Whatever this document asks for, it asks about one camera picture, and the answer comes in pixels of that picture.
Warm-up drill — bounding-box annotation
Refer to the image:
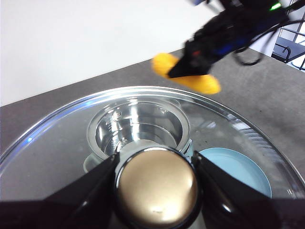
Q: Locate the yellow corn cob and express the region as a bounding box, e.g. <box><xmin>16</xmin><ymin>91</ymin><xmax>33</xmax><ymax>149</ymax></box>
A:
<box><xmin>151</xmin><ymin>52</ymin><xmax>222</xmax><ymax>95</ymax></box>

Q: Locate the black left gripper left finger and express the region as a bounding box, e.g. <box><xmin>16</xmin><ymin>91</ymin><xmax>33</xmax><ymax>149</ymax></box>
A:
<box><xmin>0</xmin><ymin>152</ymin><xmax>129</xmax><ymax>229</ymax></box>

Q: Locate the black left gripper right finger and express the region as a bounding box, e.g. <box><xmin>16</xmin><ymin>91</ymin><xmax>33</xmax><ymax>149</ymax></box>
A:
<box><xmin>192</xmin><ymin>150</ymin><xmax>305</xmax><ymax>229</ymax></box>

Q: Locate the blue round plate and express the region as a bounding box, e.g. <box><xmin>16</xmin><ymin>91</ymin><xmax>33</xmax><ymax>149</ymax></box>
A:
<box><xmin>197</xmin><ymin>147</ymin><xmax>272</xmax><ymax>198</ymax></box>

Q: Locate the glass lid with green knob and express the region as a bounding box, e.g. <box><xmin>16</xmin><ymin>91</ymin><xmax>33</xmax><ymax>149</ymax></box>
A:
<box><xmin>0</xmin><ymin>85</ymin><xmax>305</xmax><ymax>229</ymax></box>

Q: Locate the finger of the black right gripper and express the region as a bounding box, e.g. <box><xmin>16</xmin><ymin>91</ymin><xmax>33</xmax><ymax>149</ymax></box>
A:
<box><xmin>168</xmin><ymin>55</ymin><xmax>213</xmax><ymax>78</ymax></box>

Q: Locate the black metal rack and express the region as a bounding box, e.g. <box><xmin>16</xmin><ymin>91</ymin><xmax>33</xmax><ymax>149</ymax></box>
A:
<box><xmin>271</xmin><ymin>26</ymin><xmax>305</xmax><ymax>71</ymax></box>

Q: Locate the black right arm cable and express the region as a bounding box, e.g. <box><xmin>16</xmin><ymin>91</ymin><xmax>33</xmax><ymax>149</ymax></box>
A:
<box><xmin>232</xmin><ymin>18</ymin><xmax>305</xmax><ymax>66</ymax></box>

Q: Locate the pale green electric steamer pot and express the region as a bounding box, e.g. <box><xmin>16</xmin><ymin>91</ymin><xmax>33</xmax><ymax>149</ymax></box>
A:
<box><xmin>83</xmin><ymin>101</ymin><xmax>193</xmax><ymax>172</ymax></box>

